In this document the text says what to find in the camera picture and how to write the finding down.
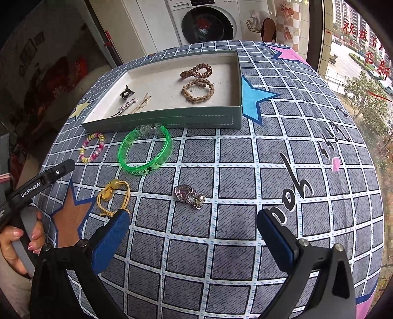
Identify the shallow grey-green box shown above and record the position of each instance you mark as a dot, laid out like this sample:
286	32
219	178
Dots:
162	92

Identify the window with red decals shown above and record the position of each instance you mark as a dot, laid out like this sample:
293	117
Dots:
353	61

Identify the checked star print tablecloth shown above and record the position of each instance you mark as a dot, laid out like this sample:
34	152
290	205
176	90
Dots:
215	171

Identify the gold hair clip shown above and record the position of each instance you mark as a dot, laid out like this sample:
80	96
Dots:
141	105

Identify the checked printed panel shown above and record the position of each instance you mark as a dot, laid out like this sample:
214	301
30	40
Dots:
288	24

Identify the person's left hand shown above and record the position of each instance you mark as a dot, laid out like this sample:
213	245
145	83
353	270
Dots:
9	245

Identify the silver heart hair clip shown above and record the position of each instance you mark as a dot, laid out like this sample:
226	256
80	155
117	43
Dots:
184	194

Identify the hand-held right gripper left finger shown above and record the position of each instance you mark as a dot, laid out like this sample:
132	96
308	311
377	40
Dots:
109	242

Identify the cream sofa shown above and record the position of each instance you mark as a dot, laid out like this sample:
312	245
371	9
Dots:
95	78

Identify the green plastic bangle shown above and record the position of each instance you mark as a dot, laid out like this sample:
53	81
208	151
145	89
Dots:
124	153

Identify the black butterfly claw clip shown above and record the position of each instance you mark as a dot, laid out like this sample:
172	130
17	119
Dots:
126	92

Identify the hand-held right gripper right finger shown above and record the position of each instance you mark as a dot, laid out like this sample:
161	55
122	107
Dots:
276	239

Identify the brown wooden board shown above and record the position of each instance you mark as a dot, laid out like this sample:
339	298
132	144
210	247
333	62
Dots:
268	29

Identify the white washing machine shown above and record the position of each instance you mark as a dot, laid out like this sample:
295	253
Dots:
208	21

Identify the silver star hair clip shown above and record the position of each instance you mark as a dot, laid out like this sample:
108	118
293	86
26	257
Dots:
126	105

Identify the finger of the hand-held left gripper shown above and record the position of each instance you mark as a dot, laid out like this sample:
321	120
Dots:
60	170

